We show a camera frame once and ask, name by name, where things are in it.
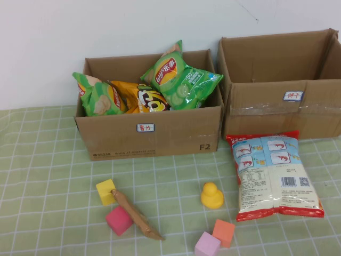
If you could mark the green checked tablecloth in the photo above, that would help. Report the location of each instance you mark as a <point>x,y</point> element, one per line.
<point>40,173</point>

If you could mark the pink foam cube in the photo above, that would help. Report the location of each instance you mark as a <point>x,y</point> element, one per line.
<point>206,245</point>

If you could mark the orange foam cube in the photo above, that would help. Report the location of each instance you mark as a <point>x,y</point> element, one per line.
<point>225,230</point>

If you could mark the yellow rubber duck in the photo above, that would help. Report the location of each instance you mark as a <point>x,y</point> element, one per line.
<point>211,198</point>

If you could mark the cardboard box with F2 print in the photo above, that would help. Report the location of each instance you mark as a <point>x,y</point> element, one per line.
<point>173,138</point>

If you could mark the yellow foam cube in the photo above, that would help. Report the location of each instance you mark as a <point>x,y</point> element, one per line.
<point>104,190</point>

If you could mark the green cucumber Lay's chip bag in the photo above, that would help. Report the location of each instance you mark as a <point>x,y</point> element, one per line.
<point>183,88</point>

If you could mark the orange Cheetos snack bag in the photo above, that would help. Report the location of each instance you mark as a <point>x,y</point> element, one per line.
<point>133,96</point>

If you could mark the red white shrimp cracker bag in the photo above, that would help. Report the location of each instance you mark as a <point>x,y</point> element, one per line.
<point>266,186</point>

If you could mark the red foam cube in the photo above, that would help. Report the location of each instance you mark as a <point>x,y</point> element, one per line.
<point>118,220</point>

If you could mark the large taped cardboard box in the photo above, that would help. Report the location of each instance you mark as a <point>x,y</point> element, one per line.
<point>266,120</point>

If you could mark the brown snack packet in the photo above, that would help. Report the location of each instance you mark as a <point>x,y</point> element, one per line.
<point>133,213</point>

